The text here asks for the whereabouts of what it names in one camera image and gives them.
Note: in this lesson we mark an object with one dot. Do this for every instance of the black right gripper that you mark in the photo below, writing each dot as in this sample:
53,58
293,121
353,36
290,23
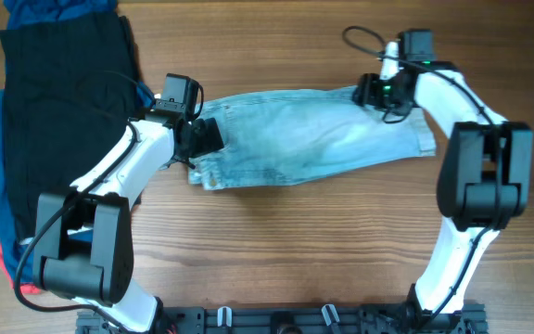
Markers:
365,91

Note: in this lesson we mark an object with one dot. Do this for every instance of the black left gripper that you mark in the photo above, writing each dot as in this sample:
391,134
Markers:
209,136

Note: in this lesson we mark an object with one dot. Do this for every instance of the light blue denim shorts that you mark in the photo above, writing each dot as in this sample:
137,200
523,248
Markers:
288,137

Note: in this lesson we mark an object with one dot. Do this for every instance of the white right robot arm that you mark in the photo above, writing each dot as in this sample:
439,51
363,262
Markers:
484,178

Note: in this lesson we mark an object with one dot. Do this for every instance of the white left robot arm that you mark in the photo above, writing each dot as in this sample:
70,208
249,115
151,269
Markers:
83,246

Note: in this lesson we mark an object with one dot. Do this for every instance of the black garment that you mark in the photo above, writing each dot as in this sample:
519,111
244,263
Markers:
69,89

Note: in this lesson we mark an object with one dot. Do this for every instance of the dark blue garment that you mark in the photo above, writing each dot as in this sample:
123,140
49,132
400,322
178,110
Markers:
23,13

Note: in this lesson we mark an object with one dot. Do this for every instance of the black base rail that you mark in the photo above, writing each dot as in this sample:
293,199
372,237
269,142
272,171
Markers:
368,318

